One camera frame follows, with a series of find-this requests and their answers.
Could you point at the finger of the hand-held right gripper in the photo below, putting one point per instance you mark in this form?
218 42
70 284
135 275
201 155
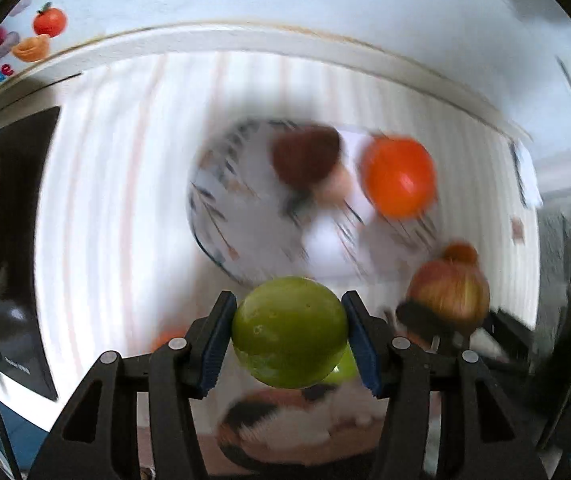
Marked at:
508 327
420 317

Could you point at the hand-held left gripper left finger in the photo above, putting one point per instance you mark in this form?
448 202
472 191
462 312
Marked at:
215 350

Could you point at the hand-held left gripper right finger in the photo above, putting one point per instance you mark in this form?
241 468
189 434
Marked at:
363 350

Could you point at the red apple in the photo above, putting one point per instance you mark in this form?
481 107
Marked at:
448 290

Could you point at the large green apple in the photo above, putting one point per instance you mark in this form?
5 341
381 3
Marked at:
290 332

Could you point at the oval patterned white plate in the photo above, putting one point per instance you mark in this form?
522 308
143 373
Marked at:
225 200

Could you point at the small green apple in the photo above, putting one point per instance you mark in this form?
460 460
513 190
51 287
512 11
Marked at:
346 367

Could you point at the red-brown fruit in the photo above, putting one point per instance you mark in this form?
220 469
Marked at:
460 252

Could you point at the large orange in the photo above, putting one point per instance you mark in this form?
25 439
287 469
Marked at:
398 177

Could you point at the white cloth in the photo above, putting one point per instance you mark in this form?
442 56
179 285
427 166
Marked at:
525 175

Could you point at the striped cat print table mat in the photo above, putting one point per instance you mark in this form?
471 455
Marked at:
115 210

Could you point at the dark red fruit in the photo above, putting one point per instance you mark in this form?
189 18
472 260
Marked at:
305 155

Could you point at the black cooktop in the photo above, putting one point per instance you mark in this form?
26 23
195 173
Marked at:
20 240

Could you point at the gold ingot wall sticker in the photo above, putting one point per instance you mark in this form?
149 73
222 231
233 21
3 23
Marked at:
30 49

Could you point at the persimmon wall sticker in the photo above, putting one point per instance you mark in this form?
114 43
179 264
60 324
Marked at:
49 21

